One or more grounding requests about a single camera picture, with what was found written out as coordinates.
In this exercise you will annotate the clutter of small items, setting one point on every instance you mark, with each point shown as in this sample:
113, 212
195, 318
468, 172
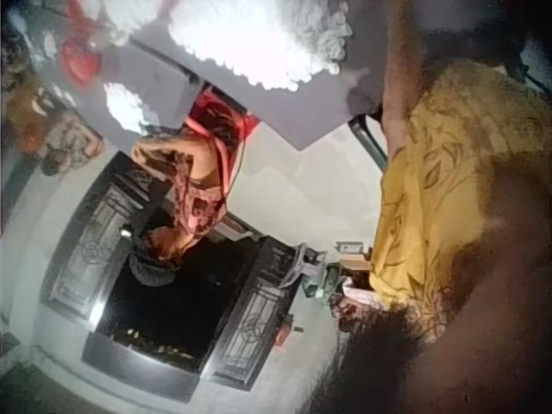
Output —
328, 276

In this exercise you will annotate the dark carved door panel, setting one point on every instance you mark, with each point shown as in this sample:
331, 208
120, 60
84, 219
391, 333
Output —
92, 246
254, 319

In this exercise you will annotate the dark metal table leg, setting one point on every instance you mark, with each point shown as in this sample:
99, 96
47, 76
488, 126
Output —
368, 138

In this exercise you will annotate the large heap of white fluffy pieces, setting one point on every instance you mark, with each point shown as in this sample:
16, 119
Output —
267, 39

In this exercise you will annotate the small heap of white fluffy pieces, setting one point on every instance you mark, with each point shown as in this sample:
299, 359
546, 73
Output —
127, 105

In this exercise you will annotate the red round container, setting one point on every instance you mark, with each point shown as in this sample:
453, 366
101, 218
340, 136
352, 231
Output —
79, 64

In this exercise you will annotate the heap of brown clutter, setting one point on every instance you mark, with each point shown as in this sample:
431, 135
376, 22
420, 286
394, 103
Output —
47, 125

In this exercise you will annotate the red plastic item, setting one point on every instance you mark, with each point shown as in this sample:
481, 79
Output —
81, 10

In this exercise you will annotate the small red wall box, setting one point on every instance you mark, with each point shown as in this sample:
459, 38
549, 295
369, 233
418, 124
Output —
285, 333

